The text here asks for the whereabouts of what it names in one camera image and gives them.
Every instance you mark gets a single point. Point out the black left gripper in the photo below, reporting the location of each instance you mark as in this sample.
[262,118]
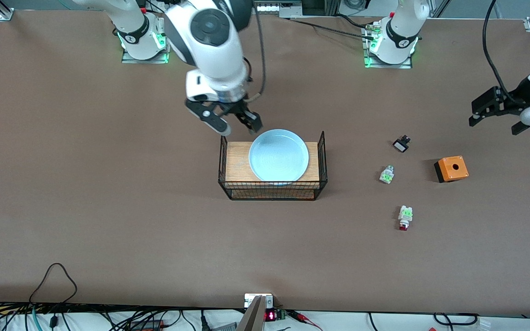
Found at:
[516,97]

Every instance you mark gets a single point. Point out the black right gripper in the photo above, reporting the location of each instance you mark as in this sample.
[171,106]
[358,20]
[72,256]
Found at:
[239,107]

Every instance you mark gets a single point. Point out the light blue round plate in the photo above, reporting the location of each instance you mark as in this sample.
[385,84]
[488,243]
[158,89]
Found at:
[279,156]

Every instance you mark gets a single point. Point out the red push button switch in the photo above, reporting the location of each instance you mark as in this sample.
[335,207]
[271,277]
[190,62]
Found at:
[405,215]

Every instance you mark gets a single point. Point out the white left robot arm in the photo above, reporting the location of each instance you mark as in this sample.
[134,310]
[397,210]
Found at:
[398,32]

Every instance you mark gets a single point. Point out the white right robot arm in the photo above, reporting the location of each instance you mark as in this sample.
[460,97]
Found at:
[210,46]

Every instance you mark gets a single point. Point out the black square push button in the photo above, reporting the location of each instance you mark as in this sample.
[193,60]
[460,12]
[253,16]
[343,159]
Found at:
[401,146]

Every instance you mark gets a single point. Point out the wooden board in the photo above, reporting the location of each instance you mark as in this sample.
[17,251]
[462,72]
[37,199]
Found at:
[237,161]

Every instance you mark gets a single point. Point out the white electronic unit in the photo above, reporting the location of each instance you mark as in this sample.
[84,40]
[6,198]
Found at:
[276,8]

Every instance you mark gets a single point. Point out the green white contact block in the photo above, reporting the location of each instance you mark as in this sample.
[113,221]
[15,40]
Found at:
[386,175]

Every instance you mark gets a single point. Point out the red digit display module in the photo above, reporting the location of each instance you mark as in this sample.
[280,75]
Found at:
[270,316]

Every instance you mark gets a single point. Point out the red test leads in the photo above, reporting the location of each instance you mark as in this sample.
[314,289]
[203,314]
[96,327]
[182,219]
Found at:
[299,316]

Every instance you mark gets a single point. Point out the black power adapter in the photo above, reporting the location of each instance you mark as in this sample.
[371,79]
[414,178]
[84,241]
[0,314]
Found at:
[147,325]

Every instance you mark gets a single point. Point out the orange button enclosure box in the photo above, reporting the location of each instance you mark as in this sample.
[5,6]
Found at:
[453,171]

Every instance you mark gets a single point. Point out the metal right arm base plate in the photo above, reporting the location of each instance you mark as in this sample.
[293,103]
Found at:
[145,60]

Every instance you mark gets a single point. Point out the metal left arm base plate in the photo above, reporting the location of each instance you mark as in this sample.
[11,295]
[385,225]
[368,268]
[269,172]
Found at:
[389,66]

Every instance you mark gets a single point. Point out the white mount plate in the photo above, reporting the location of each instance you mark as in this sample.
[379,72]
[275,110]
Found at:
[249,299]

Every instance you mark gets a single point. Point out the grey metal camera bar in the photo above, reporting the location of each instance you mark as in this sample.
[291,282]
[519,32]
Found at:
[251,319]

